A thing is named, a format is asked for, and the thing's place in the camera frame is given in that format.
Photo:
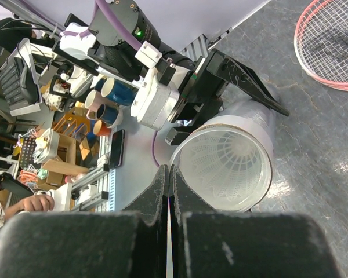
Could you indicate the white shuttlecock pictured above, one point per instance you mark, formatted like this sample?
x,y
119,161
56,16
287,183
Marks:
x,y
221,166

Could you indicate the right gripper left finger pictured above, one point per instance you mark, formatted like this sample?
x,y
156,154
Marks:
x,y
127,243

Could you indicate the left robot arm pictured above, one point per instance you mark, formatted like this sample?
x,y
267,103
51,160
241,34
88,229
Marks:
x,y
117,31

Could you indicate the black smartphone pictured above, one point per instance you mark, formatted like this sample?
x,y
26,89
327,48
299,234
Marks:
x,y
117,149

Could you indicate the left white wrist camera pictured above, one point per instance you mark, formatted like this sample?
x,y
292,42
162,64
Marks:
x,y
155,99

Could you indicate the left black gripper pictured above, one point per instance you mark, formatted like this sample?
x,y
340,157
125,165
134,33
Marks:
x,y
201,89

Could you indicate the black keyboard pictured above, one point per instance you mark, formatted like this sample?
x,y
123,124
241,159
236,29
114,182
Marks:
x,y
18,86

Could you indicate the white shuttlecock tube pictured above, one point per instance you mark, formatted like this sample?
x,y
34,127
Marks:
x,y
256,122

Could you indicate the group of background mugs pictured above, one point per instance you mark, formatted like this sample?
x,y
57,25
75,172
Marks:
x,y
105,103

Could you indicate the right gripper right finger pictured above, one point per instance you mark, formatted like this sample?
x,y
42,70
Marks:
x,y
210,243

